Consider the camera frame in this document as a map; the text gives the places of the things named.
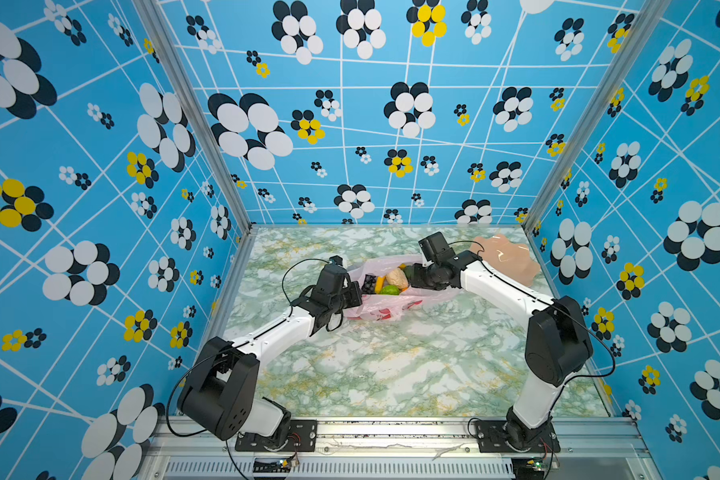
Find green fake lime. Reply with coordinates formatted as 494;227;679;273
379;284;401;296

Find pink scalloped plastic plate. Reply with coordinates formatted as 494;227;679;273
469;234;541;287

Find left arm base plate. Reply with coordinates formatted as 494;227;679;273
234;419;318;453

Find black fake grapes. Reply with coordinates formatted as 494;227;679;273
361;274;380;295

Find aluminium front rail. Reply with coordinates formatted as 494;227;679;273
137;417;661;479

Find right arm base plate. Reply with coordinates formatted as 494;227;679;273
467;419;561;455

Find right aluminium corner post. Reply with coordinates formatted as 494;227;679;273
523;0;671;236

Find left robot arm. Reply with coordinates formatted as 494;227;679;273
172;256;361;450

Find pink plastic bag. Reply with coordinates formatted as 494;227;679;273
343;254;459;320

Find left aluminium corner post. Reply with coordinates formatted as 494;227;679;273
133;0;252;236

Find left green circuit board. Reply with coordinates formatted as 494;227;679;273
253;456;299;474

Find right green circuit board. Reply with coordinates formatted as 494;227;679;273
512;458;556;480

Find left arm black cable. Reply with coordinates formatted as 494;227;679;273
165;257;337;439

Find aluminium corner post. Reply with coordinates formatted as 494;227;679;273
133;0;252;236
523;0;671;236

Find green circuit board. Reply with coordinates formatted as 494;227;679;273
253;456;299;474
512;458;556;480

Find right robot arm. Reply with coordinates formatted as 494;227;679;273
406;232;593;451

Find yellow fake banana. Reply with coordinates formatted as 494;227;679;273
374;276;385;293

